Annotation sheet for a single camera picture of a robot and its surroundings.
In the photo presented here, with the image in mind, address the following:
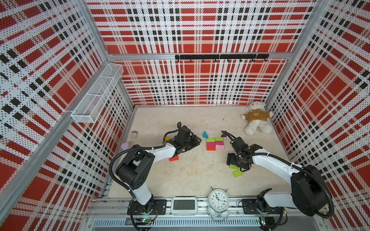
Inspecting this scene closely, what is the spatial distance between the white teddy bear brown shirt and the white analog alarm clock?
1.50ft

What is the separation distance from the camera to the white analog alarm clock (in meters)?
0.70

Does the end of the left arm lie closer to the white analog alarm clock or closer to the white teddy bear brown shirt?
the white analog alarm clock

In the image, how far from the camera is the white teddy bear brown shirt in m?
1.00
